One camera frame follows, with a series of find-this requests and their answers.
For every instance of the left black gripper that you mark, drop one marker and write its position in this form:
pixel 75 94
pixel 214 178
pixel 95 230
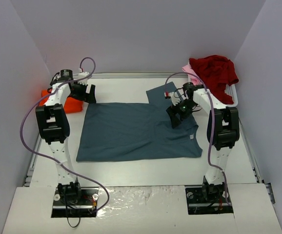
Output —
pixel 83 92

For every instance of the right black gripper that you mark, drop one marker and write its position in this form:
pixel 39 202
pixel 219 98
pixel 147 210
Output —
pixel 178 112

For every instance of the orange t shirt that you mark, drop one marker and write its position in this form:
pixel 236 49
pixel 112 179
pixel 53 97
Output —
pixel 71 105

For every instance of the blue-grey t shirt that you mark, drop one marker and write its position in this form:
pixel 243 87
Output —
pixel 114 132

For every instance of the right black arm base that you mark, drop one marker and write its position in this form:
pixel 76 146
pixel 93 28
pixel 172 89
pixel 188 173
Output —
pixel 199 203

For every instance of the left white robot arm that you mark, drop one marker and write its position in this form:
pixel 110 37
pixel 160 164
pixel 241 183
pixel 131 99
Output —
pixel 54 128

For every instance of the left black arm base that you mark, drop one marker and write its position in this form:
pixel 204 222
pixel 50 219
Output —
pixel 85 206

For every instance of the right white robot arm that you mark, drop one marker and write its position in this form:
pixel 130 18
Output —
pixel 222 130

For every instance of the pink t shirt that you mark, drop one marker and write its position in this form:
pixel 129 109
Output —
pixel 192 76

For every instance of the dark red t shirt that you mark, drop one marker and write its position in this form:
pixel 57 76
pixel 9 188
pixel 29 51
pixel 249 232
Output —
pixel 217 72

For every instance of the white plastic laundry basket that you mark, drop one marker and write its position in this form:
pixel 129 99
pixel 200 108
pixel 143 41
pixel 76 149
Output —
pixel 231 91

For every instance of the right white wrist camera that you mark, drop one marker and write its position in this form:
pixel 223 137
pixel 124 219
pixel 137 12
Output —
pixel 173 97

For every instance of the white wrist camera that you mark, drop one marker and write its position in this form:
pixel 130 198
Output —
pixel 82 78
pixel 173 97

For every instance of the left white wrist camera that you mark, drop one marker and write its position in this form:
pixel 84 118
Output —
pixel 82 78

